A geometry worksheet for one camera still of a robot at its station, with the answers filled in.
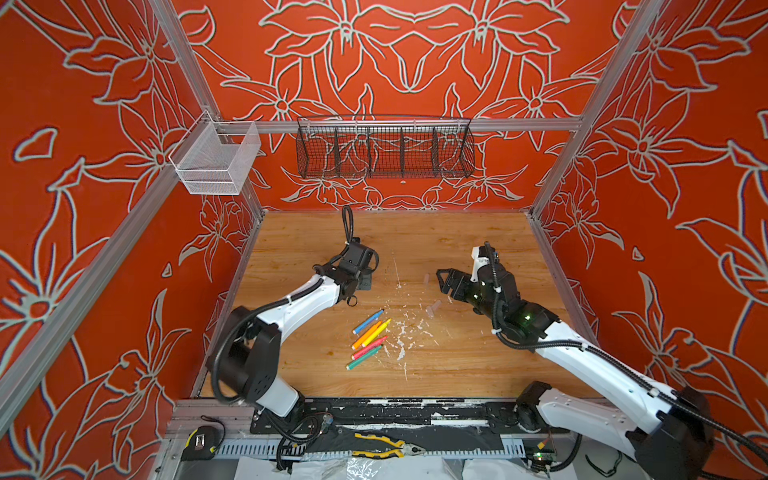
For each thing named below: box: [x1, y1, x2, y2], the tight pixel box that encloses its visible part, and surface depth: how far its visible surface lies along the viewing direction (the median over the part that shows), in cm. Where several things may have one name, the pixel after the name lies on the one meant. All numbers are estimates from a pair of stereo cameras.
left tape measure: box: [181, 426, 219, 461], surface depth 70 cm
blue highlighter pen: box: [352, 309, 385, 335], surface depth 92 cm
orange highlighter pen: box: [351, 320, 382, 350], surface depth 87 cm
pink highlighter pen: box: [351, 336, 389, 360], surface depth 85 cm
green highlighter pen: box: [345, 344, 383, 371], surface depth 84 cm
